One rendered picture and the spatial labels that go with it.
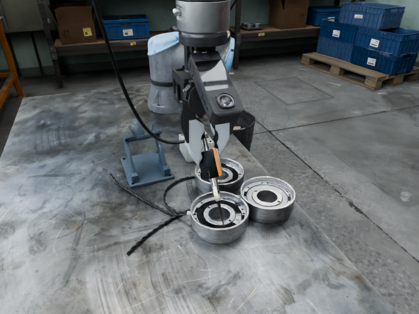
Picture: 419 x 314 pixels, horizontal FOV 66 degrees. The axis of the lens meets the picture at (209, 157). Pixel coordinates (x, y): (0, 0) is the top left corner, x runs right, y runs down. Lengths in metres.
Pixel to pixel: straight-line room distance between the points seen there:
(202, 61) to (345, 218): 1.61
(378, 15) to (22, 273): 4.09
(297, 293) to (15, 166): 0.69
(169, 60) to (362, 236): 1.35
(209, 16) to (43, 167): 0.57
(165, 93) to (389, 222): 1.46
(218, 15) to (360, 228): 1.62
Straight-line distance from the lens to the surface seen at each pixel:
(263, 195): 0.67
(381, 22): 4.27
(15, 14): 4.30
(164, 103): 1.05
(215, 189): 0.55
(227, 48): 1.01
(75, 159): 0.87
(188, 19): 0.46
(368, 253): 1.82
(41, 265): 0.61
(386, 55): 4.19
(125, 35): 4.05
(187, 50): 0.52
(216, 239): 0.56
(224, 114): 0.42
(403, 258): 1.87
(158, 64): 1.03
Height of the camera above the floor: 1.22
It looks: 31 degrees down
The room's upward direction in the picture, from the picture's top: straight up
